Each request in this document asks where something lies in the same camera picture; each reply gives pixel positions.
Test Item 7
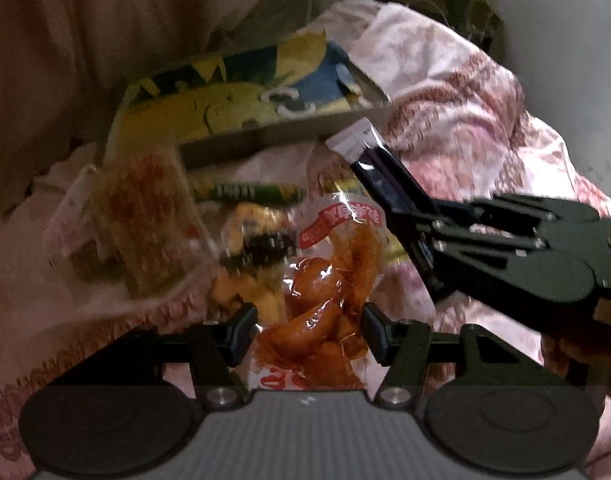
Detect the yellow and black snack packet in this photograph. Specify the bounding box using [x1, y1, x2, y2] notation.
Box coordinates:
[210, 200, 299, 327]

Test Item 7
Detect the yellow and blue printed box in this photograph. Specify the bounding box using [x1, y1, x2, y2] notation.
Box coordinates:
[104, 29, 392, 172]

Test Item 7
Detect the pink floral blanket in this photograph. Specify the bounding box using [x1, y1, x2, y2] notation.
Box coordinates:
[0, 0, 611, 480]

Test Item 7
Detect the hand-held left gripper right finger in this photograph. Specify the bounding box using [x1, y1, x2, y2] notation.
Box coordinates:
[362, 304, 567, 408]

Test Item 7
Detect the person's right hand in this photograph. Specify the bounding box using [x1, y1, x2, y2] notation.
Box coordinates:
[540, 329, 592, 380]

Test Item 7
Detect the dark snack packet white top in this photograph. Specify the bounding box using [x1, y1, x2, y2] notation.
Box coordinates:
[325, 117, 439, 223]

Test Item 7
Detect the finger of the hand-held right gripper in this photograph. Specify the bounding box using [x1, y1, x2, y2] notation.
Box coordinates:
[402, 234, 553, 307]
[384, 194, 557, 242]

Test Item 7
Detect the clear packet of orange snack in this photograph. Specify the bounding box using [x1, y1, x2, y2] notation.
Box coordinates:
[42, 144, 219, 303]

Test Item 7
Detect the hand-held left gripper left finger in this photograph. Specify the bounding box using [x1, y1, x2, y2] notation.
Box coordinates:
[110, 302, 259, 409]

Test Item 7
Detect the red braised chicken snack packet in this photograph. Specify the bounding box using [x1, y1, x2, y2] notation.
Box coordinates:
[250, 146, 411, 394]

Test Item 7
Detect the green snack packet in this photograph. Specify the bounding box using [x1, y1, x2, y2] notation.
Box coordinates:
[190, 177, 309, 207]

